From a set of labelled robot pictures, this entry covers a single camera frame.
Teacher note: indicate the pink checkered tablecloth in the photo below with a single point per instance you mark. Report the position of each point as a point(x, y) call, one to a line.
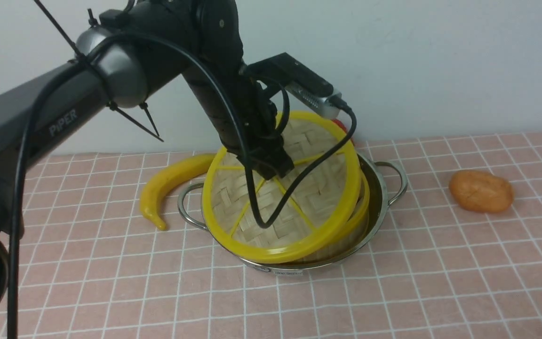
point(92, 268)

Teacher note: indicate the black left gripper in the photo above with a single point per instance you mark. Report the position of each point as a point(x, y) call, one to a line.
point(256, 114)

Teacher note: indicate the yellow bamboo steamer basket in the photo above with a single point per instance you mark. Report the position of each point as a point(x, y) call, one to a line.
point(358, 221)

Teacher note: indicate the yellow plastic banana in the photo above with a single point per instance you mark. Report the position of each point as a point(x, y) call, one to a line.
point(165, 181)

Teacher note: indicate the orange plastic potato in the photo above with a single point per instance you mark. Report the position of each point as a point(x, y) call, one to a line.
point(481, 191)

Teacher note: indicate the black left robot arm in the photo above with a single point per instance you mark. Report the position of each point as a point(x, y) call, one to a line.
point(120, 61)

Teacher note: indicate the yellow woven steamer lid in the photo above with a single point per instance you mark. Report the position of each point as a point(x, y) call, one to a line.
point(318, 213)

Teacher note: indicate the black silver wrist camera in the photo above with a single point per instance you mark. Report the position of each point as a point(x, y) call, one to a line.
point(284, 72)

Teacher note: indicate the stainless steel pot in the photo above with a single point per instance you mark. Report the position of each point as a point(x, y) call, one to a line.
point(387, 182)

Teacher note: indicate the red plastic bell pepper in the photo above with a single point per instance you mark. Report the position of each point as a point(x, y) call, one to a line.
point(344, 128)

